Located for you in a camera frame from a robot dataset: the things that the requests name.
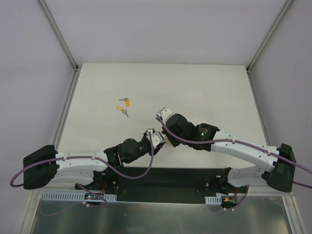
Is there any key with yellow window tag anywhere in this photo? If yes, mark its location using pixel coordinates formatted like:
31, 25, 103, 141
116, 106, 129, 117

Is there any key with solid yellow tag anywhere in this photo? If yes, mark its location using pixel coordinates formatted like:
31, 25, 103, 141
119, 97, 130, 106

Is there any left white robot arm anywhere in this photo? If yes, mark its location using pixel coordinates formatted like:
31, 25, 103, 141
22, 132, 165, 190

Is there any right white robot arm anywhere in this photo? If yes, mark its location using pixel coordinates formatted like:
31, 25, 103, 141
156, 113, 296, 193

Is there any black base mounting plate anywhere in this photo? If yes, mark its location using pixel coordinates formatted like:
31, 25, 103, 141
85, 166, 247, 204

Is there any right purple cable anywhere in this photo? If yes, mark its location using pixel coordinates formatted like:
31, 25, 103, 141
157, 114, 312, 215

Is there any purple cable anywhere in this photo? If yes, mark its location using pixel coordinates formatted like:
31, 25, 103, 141
10, 133, 155, 216
157, 114, 312, 215

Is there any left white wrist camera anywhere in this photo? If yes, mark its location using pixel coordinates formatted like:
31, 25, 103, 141
146, 128, 165, 143

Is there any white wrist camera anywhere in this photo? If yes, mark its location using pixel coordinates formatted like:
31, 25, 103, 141
146, 128, 165, 143
156, 107, 174, 122

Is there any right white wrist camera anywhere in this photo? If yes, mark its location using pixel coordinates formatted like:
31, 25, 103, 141
156, 107, 174, 122

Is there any right white cable duct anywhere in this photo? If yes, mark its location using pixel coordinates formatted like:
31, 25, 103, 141
205, 195, 222, 205

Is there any white cable duct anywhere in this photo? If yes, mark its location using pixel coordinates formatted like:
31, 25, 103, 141
41, 192, 117, 202
205, 195, 222, 205

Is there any right aluminium table rail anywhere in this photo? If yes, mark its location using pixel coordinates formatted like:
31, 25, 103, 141
246, 70, 271, 145

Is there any aluminium table rail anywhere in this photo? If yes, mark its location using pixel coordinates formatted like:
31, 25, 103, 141
52, 66, 81, 149
246, 70, 271, 145

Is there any left aluminium table rail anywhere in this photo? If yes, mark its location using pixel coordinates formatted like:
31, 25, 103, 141
52, 66, 81, 149

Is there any left white cable duct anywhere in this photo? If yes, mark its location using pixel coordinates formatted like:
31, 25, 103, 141
41, 192, 117, 202

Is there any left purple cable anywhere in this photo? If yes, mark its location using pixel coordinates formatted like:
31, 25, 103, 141
10, 133, 155, 216

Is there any right aluminium frame post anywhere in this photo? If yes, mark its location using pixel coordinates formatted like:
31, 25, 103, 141
246, 0, 295, 74

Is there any aluminium frame post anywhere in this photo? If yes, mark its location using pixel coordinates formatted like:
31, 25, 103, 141
246, 0, 295, 74
36, 0, 79, 71

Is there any left aluminium frame post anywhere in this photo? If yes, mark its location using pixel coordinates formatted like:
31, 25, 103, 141
36, 0, 79, 71

